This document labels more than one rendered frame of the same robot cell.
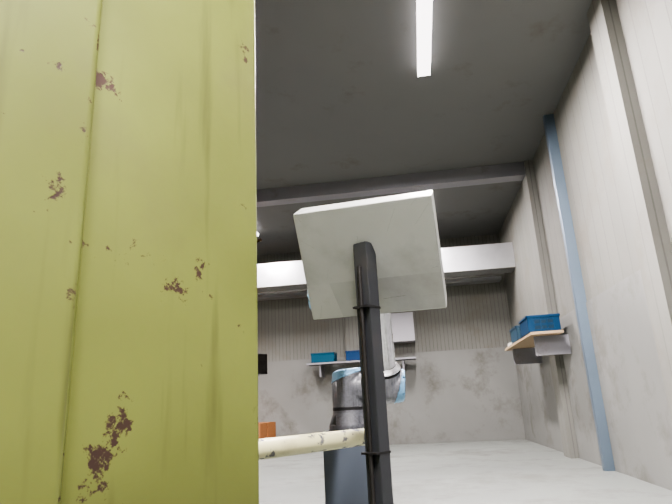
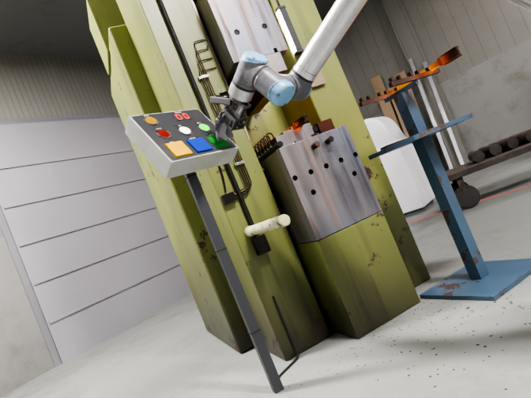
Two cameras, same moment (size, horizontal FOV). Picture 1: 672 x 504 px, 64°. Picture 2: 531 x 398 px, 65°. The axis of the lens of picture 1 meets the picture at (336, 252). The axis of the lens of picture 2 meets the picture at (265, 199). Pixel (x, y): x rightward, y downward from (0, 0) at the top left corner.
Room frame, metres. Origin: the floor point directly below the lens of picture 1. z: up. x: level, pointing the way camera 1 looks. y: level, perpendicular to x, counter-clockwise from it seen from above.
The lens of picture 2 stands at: (2.29, -1.40, 0.68)
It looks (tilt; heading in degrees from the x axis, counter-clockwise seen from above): 2 degrees up; 119
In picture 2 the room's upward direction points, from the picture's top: 22 degrees counter-clockwise
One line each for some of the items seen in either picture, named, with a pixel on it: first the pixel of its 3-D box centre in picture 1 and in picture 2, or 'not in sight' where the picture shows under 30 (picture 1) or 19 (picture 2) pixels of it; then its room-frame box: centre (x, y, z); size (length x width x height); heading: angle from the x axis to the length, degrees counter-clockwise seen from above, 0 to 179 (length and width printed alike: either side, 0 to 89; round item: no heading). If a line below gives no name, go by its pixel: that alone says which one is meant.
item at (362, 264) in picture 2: not in sight; (340, 272); (1.42, 0.59, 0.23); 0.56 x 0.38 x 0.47; 141
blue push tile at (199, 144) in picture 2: not in sight; (199, 145); (1.39, -0.11, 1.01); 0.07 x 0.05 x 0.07; 76
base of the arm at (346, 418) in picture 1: (349, 418); not in sight; (2.61, -0.02, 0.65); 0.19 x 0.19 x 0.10
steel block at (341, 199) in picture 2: not in sight; (306, 191); (1.42, 0.59, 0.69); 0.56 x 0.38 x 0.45; 141
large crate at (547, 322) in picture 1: (539, 326); not in sight; (6.45, -2.36, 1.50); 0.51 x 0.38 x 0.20; 172
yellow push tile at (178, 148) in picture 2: not in sight; (178, 149); (1.36, -0.20, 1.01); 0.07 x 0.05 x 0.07; 76
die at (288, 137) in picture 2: not in sight; (279, 147); (1.39, 0.54, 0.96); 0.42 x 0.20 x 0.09; 141
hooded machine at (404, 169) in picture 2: not in sight; (386, 167); (1.16, 3.68, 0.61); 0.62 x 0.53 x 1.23; 172
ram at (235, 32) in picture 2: not in sight; (242, 39); (1.42, 0.58, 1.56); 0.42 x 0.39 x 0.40; 141
